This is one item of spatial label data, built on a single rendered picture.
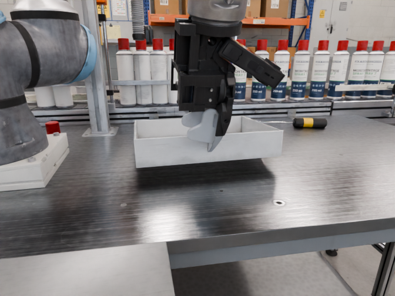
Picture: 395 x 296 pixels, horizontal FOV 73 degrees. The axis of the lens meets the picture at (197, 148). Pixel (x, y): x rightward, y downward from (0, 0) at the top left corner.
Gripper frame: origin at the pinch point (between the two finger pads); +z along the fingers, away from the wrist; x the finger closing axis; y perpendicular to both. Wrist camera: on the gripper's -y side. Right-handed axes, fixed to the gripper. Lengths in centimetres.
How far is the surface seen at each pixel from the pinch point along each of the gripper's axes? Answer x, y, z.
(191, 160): 1.1, 3.9, 2.7
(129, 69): -47.2, 12.3, 4.3
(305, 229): 19.6, -6.6, 0.6
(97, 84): -33.4, 21.0, 3.2
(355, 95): -37, -68, 11
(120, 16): -478, 8, 74
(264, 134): 0.3, -9.8, -1.0
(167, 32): -478, -73, 99
